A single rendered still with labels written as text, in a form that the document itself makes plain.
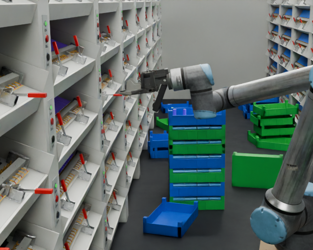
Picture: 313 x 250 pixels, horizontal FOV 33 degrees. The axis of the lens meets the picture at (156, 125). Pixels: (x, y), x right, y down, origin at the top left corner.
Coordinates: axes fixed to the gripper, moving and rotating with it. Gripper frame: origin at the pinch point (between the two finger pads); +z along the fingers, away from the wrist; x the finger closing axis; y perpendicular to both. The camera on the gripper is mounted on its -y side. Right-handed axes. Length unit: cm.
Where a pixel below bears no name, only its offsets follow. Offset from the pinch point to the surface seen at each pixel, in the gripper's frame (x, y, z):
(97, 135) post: 25.6, -9.8, 8.4
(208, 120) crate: -63, -31, -32
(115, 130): -25.3, -20.2, 11.0
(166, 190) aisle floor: -94, -77, 0
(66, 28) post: 25.6, 30.1, 11.4
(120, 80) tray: -44.1, 0.4, 6.9
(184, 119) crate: -62, -28, -20
